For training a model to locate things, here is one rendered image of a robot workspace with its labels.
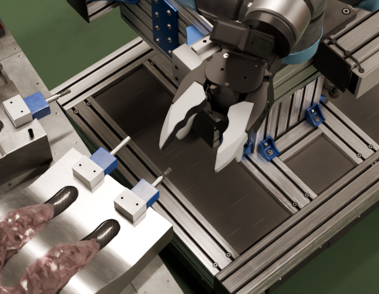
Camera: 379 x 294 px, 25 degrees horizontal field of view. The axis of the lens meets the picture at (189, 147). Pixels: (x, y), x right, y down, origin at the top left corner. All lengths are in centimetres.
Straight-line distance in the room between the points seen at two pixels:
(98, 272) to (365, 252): 120
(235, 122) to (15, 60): 98
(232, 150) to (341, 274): 157
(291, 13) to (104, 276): 65
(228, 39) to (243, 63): 7
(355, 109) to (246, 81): 155
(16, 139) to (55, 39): 134
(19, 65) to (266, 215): 83
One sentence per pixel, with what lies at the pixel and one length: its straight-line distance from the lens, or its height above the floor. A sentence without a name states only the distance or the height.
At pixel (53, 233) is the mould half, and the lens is 155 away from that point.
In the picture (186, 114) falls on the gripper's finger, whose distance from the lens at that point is 99.
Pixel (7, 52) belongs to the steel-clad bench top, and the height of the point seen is 80.
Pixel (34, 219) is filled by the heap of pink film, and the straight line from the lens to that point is 154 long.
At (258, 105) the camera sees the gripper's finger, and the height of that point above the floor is 145.
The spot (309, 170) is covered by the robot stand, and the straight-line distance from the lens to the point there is 240.
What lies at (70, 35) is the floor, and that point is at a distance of 296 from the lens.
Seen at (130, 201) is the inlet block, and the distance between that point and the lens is 156.
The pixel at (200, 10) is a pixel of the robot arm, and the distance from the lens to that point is 123.
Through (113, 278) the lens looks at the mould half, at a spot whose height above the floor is 87.
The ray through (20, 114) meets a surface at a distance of 165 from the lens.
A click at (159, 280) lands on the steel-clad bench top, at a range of 158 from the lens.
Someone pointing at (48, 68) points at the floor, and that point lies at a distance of 289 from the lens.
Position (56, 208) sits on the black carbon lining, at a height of 85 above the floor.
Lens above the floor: 225
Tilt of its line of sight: 57 degrees down
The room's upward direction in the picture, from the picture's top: straight up
